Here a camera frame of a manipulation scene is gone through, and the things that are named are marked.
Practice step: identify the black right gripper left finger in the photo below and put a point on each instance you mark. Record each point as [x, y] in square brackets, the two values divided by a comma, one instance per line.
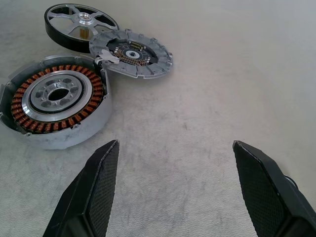
[93, 197]

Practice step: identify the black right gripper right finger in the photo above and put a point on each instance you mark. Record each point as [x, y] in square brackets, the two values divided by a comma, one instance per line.
[266, 197]

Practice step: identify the round black-white tape roll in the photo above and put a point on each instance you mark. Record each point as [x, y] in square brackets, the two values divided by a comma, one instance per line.
[84, 19]

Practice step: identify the silver stator housing copper windings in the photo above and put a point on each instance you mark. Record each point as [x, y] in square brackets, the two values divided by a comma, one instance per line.
[74, 133]

